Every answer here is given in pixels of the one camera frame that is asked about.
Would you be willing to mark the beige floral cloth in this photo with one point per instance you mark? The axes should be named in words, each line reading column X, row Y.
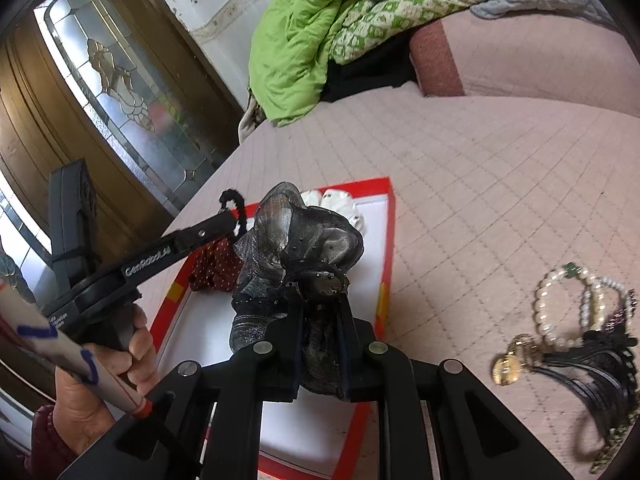
column 248, row 120

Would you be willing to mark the white dotted scrunchie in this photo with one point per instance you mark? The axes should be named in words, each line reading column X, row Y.
column 335, row 200

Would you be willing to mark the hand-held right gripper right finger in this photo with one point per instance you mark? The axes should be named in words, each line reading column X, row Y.
column 395, row 375

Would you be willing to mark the grey organza scrunchie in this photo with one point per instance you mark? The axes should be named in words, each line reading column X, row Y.
column 300, row 230

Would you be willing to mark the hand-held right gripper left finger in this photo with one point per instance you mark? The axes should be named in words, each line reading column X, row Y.
column 250, row 375

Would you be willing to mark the purple beaded hair accessory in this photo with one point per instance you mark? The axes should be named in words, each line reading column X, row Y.
column 620, row 312

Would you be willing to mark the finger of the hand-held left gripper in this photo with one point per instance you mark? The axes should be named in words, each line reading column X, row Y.
column 180, row 250

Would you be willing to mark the green quilt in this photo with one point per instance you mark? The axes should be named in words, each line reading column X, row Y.
column 300, row 25

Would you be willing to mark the black comb hair clip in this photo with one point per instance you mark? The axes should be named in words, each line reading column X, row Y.
column 600, row 360

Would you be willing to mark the red polka dot hair bow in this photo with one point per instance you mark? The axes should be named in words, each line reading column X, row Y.
column 215, row 265

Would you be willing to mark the red-rimmed white tray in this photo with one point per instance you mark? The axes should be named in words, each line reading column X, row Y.
column 300, row 430

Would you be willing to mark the person's left hand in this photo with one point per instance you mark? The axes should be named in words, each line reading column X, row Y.
column 80, row 410

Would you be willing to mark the black cloth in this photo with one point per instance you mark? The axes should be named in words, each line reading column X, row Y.
column 370, row 75

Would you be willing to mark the pink quilted pillow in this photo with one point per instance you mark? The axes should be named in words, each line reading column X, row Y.
column 525, row 60

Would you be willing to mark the wooden door with leaded glass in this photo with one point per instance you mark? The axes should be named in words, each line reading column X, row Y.
column 125, row 85

